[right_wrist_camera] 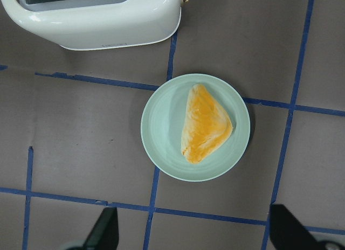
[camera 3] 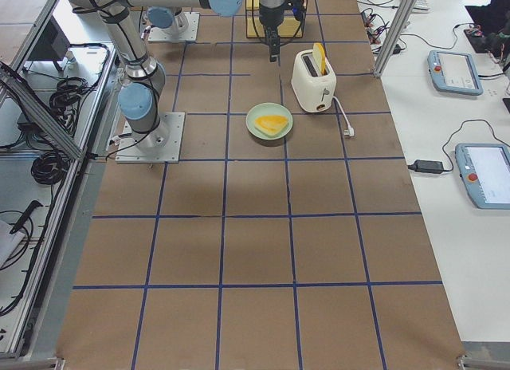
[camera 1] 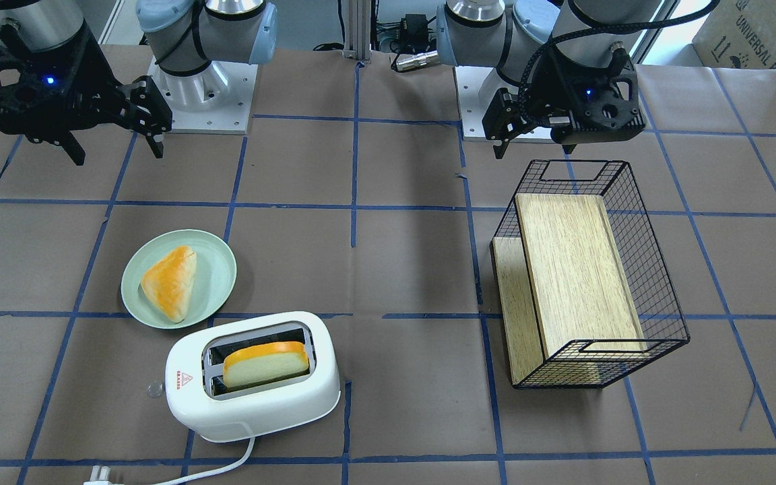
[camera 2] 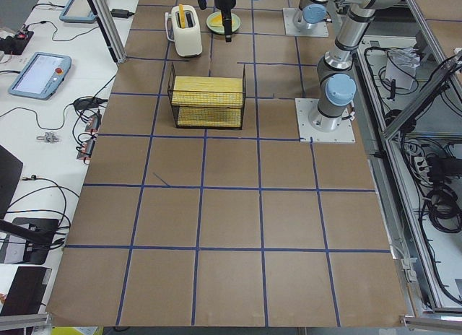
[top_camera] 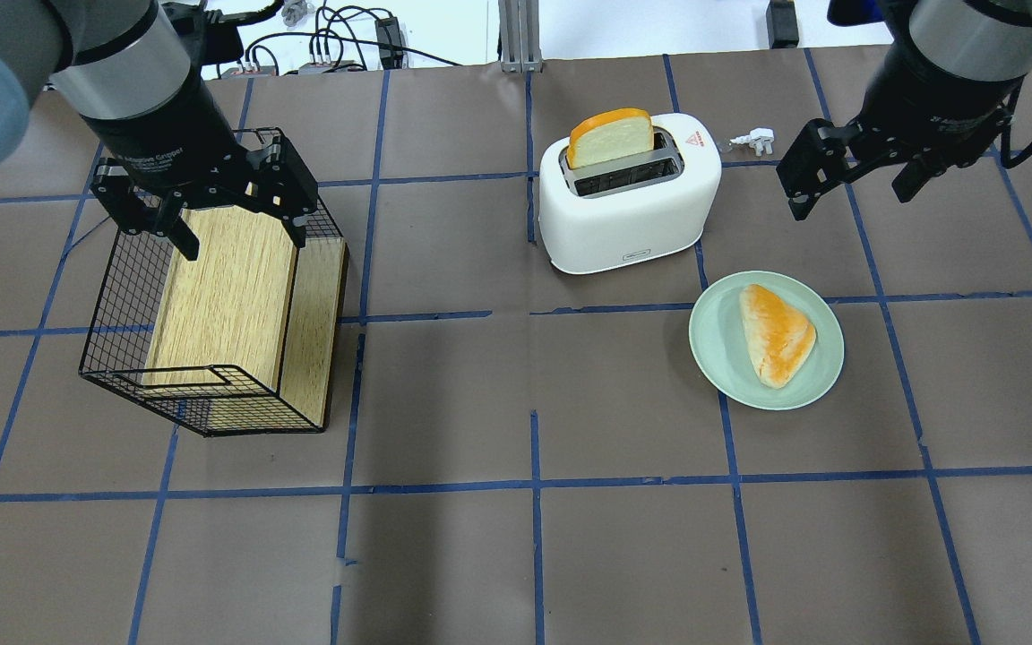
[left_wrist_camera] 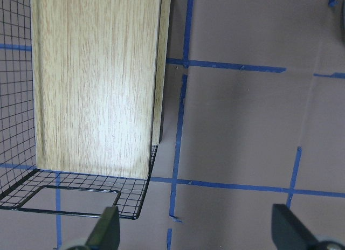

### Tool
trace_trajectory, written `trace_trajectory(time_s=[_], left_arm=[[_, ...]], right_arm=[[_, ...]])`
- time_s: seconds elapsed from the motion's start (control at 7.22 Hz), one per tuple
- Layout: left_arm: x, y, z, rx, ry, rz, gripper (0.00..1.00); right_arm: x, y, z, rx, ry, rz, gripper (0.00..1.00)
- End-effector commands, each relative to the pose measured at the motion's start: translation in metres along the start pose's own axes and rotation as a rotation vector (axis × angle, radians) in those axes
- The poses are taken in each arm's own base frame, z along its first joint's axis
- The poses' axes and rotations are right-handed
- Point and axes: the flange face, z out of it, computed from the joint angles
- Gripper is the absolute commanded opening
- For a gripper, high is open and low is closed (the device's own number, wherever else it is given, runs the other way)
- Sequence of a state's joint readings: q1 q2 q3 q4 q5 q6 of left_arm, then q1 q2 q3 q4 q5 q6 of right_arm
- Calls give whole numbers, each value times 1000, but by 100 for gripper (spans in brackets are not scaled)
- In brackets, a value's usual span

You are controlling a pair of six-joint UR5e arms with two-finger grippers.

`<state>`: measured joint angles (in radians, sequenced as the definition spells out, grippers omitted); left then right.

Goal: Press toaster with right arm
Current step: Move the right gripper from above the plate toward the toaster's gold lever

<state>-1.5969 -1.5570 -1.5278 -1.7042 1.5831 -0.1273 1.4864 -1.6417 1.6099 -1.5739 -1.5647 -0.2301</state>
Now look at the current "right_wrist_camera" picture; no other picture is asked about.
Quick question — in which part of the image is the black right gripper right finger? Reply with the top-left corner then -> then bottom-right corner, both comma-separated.
270,204 -> 323,249

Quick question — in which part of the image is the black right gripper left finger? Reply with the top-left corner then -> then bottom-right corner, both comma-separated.
82,207 -> 119,250

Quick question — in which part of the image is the white two-slot toaster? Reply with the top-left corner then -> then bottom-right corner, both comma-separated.
1,0 -> 188,51

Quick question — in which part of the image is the light green round plate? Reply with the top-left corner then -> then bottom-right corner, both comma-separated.
141,73 -> 251,182

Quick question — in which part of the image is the triangular orange bread piece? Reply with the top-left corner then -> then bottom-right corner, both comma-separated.
181,84 -> 233,164

